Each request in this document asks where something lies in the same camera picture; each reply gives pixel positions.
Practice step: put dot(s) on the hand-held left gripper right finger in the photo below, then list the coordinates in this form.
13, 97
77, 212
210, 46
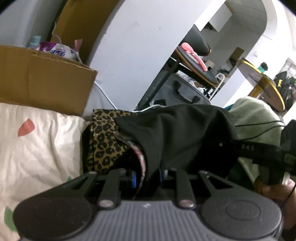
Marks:
163, 178

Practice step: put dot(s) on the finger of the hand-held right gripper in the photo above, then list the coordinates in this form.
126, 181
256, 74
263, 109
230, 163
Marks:
254, 150

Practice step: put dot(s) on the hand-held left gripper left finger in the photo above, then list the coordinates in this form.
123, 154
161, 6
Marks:
133, 179

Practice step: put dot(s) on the black shorts with patterned trim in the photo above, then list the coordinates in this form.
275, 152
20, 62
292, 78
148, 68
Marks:
180, 134

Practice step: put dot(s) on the person's right hand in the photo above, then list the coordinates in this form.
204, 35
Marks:
272, 191

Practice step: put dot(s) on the green garment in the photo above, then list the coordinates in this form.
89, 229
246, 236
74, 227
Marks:
254, 115

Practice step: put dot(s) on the leopard print garment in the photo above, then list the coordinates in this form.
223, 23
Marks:
104, 139

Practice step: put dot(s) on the black backpack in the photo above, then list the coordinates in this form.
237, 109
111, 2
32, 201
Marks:
286, 88

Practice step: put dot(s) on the round table with gold rim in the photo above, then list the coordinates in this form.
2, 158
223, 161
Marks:
268, 85

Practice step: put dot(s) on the teal bottle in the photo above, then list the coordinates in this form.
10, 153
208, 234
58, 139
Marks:
263, 67

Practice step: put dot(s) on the grey bag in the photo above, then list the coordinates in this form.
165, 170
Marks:
175, 92

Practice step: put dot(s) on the cream bear printed blanket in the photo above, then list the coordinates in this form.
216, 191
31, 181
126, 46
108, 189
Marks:
41, 150

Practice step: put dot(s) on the black chair with wooden rim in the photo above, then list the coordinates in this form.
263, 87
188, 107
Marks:
196, 39

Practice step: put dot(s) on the flat cardboard sheet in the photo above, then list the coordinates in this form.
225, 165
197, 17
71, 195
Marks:
46, 78

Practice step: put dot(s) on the pink object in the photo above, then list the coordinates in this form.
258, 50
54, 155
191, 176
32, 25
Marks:
78, 44

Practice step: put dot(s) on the purple white detergent pouch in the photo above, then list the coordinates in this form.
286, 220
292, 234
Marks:
60, 51

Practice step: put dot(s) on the tall cardboard box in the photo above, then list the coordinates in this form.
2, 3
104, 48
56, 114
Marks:
81, 20

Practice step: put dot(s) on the white detergent bottle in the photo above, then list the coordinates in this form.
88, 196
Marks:
34, 42

